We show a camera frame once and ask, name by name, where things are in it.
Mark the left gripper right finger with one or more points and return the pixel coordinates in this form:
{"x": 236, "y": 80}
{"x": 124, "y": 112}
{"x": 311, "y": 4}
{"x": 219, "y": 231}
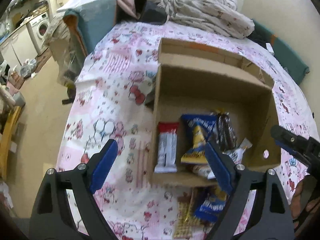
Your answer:
{"x": 270, "y": 217}

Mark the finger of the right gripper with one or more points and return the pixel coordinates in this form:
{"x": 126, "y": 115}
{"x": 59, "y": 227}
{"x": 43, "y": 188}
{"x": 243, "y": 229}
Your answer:
{"x": 283, "y": 135}
{"x": 296, "y": 151}

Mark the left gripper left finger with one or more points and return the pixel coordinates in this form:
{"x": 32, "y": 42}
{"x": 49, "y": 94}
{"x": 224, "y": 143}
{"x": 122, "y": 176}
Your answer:
{"x": 51, "y": 217}

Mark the dark brown snack packet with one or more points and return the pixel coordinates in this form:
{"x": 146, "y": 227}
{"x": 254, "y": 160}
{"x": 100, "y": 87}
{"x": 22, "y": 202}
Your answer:
{"x": 225, "y": 135}

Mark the blue yellow snack packet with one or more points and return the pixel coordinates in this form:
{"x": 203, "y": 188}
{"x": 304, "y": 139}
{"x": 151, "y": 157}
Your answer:
{"x": 199, "y": 128}
{"x": 210, "y": 203}

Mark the yellow wafer snack packet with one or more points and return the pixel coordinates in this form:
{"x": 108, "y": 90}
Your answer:
{"x": 186, "y": 218}

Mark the red white snack packet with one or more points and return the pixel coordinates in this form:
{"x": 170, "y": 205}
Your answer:
{"x": 167, "y": 144}

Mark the person's right hand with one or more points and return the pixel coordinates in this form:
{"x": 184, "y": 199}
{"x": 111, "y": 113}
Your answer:
{"x": 305, "y": 202}

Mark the wooden drying rack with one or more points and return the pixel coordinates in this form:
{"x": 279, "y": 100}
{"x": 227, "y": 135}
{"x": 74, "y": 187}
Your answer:
{"x": 6, "y": 139}

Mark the brown cardboard box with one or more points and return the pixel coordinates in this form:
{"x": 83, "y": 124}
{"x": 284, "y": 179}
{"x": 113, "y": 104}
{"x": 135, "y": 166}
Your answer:
{"x": 195, "y": 78}

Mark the pink Hello Kitty bedsheet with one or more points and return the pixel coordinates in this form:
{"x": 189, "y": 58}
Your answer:
{"x": 109, "y": 104}

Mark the beige floral blanket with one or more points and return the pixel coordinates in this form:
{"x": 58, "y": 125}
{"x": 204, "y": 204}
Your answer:
{"x": 213, "y": 16}

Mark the black plastic bag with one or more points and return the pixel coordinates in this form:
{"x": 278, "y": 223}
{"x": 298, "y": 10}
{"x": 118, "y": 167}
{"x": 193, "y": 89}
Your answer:
{"x": 149, "y": 12}

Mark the white washing machine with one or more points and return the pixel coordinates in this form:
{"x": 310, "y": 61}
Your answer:
{"x": 37, "y": 28}

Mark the teal cushion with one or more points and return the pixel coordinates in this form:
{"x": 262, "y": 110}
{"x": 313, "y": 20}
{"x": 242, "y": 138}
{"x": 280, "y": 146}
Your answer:
{"x": 95, "y": 19}

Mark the pink garment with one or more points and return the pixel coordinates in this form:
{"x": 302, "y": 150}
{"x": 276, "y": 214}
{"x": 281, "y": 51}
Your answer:
{"x": 128, "y": 6}

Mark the teal pillow by wall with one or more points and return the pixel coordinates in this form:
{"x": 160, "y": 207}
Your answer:
{"x": 285, "y": 55}

